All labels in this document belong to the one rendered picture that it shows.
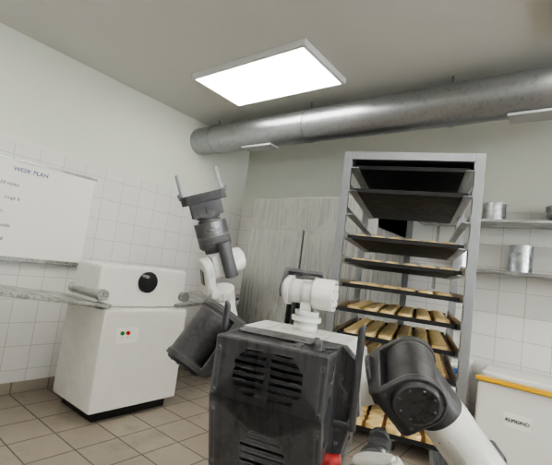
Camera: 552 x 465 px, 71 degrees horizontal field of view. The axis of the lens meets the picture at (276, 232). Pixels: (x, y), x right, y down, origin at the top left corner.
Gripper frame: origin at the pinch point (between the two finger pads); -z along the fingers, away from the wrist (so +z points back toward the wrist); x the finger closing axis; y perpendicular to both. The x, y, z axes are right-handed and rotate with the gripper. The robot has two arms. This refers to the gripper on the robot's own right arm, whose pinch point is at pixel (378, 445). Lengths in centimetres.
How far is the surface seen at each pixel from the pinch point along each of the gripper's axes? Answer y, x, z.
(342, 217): -23, -70, -17
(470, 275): 22, -54, -17
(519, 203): 82, -133, -260
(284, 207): -125, -110, -232
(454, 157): 14, -94, -17
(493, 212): 60, -120, -241
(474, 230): 22, -69, -17
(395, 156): -6, -94, -17
